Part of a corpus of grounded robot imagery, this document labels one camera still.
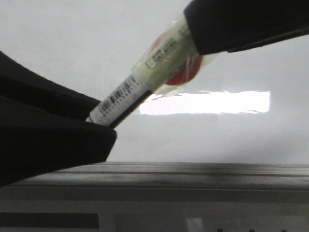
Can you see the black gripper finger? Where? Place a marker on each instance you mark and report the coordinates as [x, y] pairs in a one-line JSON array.
[[238, 25], [43, 126]]

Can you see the white whiteboard marker pen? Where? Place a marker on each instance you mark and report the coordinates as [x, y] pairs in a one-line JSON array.
[[171, 60]]

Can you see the white whiteboard with metal frame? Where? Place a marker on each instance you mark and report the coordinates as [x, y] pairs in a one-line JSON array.
[[244, 107]]

